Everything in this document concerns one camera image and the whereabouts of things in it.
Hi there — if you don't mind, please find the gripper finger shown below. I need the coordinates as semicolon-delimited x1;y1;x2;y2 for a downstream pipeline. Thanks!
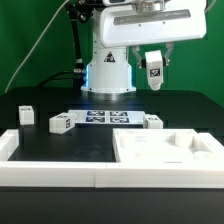
163;42;174;66
132;46;146;69

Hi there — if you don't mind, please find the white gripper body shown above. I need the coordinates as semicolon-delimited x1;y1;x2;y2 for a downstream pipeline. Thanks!
99;0;206;47

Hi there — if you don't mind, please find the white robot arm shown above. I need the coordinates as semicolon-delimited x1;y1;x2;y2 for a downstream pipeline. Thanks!
81;0;207;100

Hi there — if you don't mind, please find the white U-shaped fence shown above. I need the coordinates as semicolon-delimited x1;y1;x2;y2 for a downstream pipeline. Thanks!
0;129;224;188

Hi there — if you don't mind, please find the grey cable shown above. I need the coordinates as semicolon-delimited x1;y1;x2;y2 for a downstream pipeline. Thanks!
3;0;72;94

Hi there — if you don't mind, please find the black cable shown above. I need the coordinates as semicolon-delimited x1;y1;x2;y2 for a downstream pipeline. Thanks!
37;69;84;89

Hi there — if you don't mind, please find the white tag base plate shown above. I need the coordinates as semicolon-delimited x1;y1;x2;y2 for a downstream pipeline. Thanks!
69;110;145;125

